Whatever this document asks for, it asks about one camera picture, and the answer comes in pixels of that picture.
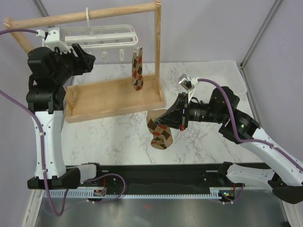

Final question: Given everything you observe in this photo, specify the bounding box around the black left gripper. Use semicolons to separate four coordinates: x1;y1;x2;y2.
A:
51;44;96;85

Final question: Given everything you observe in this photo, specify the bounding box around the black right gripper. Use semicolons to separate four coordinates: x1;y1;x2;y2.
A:
154;92;225;131

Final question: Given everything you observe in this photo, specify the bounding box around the white plastic clip hanger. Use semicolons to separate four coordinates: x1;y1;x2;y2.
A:
42;7;140;63

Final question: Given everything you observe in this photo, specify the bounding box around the argyle sock beige orange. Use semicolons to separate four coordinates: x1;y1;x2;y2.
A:
132;48;144;91

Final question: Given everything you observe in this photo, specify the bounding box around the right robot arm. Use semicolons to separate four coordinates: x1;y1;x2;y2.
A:
155;87;303;204

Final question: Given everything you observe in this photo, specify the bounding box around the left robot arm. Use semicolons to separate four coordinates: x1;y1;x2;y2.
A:
26;43;104;190

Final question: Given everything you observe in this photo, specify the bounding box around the wooden hanger stand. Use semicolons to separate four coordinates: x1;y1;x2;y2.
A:
3;0;165;123

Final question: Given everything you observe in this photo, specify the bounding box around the white perforated plastic basket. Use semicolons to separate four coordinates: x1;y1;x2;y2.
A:
179;60;247;96

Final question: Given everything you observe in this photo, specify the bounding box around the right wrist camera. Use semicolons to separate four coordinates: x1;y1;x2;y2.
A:
178;74;198;103

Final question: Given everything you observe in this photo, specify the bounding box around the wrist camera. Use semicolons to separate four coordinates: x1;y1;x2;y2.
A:
178;74;198;103
36;27;71;54

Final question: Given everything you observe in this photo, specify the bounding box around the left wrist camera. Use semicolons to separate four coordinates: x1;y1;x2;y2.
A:
36;27;71;54

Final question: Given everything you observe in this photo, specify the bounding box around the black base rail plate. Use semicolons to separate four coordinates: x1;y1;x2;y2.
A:
84;162;233;193

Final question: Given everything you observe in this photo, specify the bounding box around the aluminium frame post left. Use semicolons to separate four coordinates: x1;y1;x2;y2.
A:
33;0;78;70

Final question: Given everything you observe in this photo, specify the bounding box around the aluminium frame post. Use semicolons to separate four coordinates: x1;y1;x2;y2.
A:
33;0;78;70
239;0;284;69

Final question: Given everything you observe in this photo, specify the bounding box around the white cable duct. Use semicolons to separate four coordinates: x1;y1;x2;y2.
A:
49;187;222;200

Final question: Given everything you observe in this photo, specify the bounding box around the aluminium frame post right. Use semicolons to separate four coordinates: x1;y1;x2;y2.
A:
239;0;284;69

